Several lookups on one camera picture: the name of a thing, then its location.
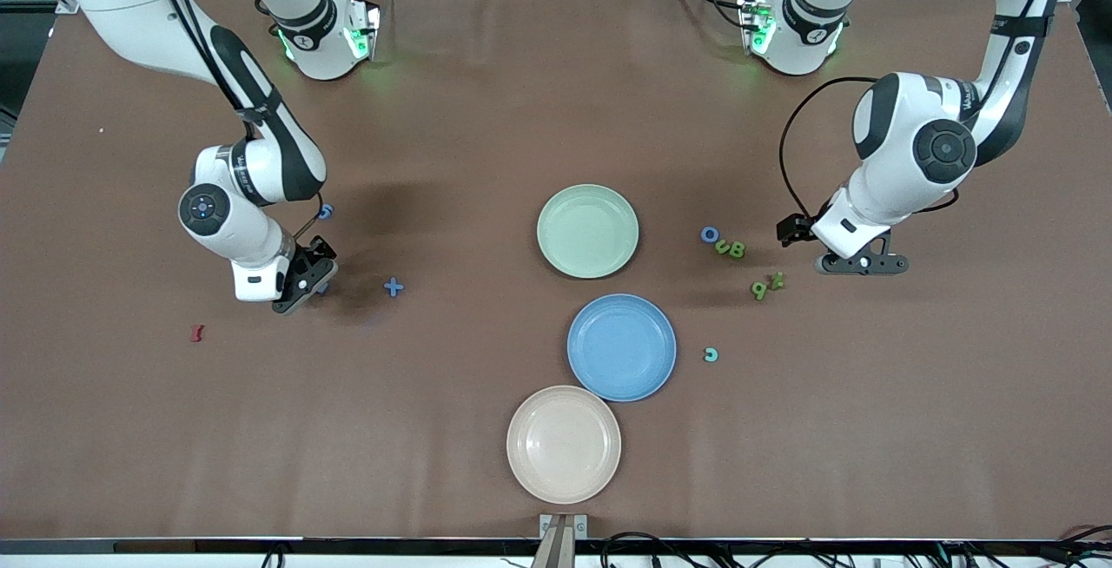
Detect light green plate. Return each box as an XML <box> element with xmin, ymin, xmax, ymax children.
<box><xmin>536</xmin><ymin>184</ymin><xmax>640</xmax><ymax>280</ymax></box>

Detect blue plate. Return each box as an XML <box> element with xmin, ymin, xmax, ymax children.
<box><xmin>566</xmin><ymin>294</ymin><xmax>678</xmax><ymax>403</ymax></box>

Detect brown table cover sheet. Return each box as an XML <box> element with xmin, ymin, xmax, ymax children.
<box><xmin>0</xmin><ymin>0</ymin><xmax>1112</xmax><ymax>543</ymax></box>

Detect beige plate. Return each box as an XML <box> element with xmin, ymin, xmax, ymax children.
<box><xmin>506</xmin><ymin>386</ymin><xmax>623</xmax><ymax>505</ymax></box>

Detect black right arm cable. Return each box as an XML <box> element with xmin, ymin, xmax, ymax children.
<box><xmin>139</xmin><ymin>0</ymin><xmax>325</xmax><ymax>243</ymax></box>

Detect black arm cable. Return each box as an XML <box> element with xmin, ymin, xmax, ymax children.
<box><xmin>778</xmin><ymin>0</ymin><xmax>1068</xmax><ymax>221</ymax></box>
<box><xmin>139</xmin><ymin>0</ymin><xmax>325</xmax><ymax>243</ymax></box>

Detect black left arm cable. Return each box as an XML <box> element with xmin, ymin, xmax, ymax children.
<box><xmin>778</xmin><ymin>0</ymin><xmax>1068</xmax><ymax>221</ymax></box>

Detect black cable bundle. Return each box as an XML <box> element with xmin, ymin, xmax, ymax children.
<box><xmin>599</xmin><ymin>532</ymin><xmax>878</xmax><ymax>568</ymax></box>

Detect black and red cables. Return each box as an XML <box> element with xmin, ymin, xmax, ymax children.
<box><xmin>1056</xmin><ymin>523</ymin><xmax>1112</xmax><ymax>568</ymax></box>

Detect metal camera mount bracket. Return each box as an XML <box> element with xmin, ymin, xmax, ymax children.
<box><xmin>532</xmin><ymin>513</ymin><xmax>589</xmax><ymax>568</ymax></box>

